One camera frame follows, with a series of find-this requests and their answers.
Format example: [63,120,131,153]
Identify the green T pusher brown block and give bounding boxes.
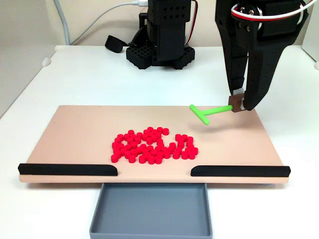
[189,94,247,125]

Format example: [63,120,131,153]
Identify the red granules pile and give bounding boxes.
[111,126,199,165]

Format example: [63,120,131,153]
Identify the grey tray container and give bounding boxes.
[89,183,213,239]

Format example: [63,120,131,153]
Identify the beige flat board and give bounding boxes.
[18,105,291,186]

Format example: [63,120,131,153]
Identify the red white black servo cable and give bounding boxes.
[183,0,199,47]
[230,0,319,22]

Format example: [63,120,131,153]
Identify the black edge rail strip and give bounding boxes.
[190,165,292,178]
[17,163,118,177]

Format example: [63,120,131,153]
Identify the black clamp handle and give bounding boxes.
[104,35,128,54]

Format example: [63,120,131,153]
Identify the thin white USB cable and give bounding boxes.
[71,0,150,46]

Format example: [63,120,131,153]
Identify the thick grey-white cable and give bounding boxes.
[53,0,72,46]

